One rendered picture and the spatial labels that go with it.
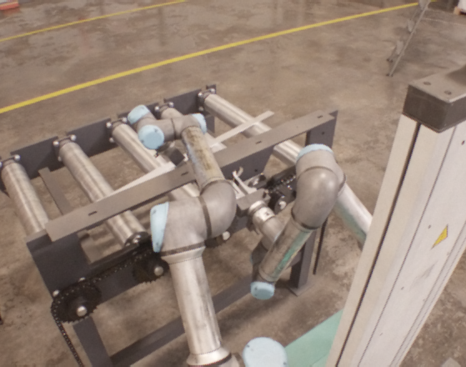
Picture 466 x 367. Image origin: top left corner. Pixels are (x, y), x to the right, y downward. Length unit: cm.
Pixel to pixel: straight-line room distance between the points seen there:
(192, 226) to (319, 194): 34
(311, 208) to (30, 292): 204
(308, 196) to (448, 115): 61
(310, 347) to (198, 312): 48
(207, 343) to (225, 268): 156
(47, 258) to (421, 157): 109
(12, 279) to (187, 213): 200
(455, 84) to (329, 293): 206
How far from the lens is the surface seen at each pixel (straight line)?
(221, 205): 102
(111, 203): 129
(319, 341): 139
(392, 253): 67
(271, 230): 134
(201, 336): 104
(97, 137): 228
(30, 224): 173
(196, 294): 102
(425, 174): 57
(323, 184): 108
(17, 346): 254
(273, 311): 240
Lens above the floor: 198
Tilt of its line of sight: 38 degrees down
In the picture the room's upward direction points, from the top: straight up
